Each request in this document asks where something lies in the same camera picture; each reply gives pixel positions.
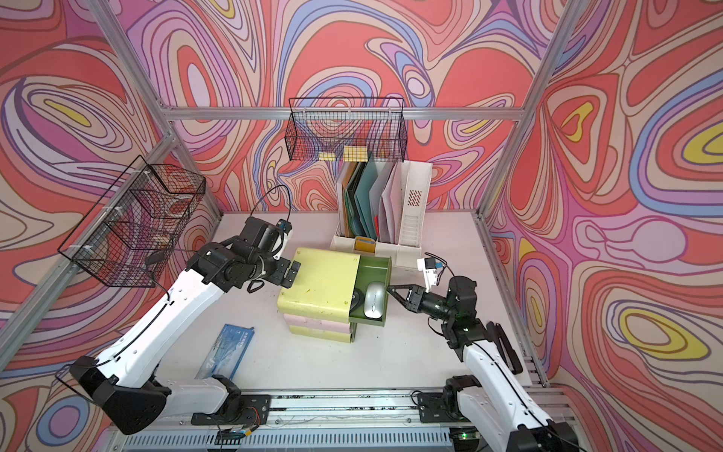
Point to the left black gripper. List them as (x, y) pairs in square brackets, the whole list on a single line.
[(280, 275)]

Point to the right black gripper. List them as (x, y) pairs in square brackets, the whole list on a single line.
[(415, 298)]

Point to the silver computer mouse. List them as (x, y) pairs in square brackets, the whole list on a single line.
[(375, 300)]

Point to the yellow-green drawer cabinet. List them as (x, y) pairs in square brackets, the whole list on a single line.
[(319, 302)]

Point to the green drawer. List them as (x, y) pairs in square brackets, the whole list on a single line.
[(371, 269)]

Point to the black Lecoo mouse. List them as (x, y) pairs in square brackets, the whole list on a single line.
[(358, 298)]

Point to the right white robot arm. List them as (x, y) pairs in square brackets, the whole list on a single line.
[(490, 397)]

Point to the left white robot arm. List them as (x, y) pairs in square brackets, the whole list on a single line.
[(122, 381)]

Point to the green folder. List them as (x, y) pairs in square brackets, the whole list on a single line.
[(355, 223)]

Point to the white file organizer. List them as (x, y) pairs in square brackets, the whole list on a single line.
[(413, 196)]

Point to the pink folder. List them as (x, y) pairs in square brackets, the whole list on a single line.
[(388, 206)]

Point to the teal folder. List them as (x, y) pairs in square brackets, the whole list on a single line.
[(362, 196)]

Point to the blue plastic package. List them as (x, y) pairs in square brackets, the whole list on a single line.
[(227, 352)]

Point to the yellow sticky note pad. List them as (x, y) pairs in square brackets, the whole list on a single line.
[(326, 156)]

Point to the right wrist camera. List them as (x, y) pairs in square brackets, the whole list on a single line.
[(432, 269)]

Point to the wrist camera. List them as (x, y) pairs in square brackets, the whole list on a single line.
[(432, 269), (284, 226)]

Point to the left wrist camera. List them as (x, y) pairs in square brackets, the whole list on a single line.
[(284, 226)]

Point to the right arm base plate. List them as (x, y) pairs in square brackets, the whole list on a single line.
[(433, 408)]

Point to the aluminium front rail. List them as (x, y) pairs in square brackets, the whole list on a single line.
[(315, 420)]

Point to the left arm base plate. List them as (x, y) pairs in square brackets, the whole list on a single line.
[(244, 410)]

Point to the back black wire basket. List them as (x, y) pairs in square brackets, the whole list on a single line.
[(327, 124)]

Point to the black wire basket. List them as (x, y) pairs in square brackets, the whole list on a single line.
[(130, 233), (327, 124)]

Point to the left black wire basket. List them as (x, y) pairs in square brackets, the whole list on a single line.
[(130, 233)]

